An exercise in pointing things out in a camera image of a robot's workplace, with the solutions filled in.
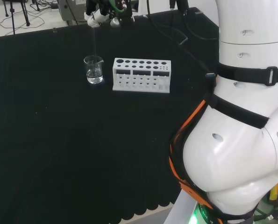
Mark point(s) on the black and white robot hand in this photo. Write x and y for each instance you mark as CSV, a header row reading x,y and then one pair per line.
x,y
123,14

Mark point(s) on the clear glass rod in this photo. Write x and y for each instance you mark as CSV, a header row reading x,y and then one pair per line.
x,y
94,42

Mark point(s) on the white test tube rack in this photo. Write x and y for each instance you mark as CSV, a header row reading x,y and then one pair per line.
x,y
141,79

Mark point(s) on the grey equipment box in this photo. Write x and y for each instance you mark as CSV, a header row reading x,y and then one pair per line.
x,y
68,9

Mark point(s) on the clear glass beaker with water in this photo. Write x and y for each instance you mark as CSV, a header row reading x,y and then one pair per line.
x,y
94,74

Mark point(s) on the clear cloth clip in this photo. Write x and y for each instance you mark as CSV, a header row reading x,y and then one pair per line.
x,y
54,30

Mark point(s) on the blue usb plug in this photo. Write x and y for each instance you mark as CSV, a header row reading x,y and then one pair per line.
x,y
210,75

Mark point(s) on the black tripod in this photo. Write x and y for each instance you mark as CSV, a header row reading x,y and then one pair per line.
x,y
12,14

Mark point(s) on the black bench cloth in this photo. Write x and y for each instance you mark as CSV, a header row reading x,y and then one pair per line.
x,y
59,140

